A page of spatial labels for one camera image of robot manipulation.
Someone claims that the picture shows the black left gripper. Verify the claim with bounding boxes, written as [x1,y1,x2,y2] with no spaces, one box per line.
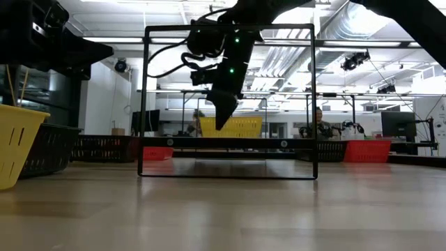
[0,0,115,82]

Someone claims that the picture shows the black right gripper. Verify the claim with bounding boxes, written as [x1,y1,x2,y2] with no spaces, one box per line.
[206,55,251,132]

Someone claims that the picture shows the yellow plastic basket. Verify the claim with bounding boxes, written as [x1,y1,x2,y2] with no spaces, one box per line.
[0,103,51,191]
[199,116,263,139]

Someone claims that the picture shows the red plastic basket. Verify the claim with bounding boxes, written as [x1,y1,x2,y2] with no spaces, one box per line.
[142,146,174,162]
[343,139,392,164]

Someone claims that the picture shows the black plastic basket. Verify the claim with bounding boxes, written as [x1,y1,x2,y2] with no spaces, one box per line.
[316,140,348,163]
[71,135,140,163]
[19,123,83,179]

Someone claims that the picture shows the long ceiling light strip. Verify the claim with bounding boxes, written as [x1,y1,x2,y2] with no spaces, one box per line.
[82,36,144,44]

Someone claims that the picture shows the black computer monitor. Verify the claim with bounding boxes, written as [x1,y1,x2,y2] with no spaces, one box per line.
[380,111,417,139]
[131,109,161,133]

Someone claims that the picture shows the black desk stand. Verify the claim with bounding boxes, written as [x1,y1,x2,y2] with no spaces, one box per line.
[415,117,437,144]

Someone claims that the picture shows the black metal shelf frame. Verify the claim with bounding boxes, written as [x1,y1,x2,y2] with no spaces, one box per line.
[137,23,318,181]

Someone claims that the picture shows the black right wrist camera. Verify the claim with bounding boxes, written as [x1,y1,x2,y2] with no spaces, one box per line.
[190,68,221,86]

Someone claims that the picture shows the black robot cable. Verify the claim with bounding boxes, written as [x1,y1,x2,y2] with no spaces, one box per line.
[146,8,227,79]

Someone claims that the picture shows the silver ventilation duct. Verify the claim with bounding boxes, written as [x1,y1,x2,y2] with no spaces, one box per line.
[306,0,391,73]

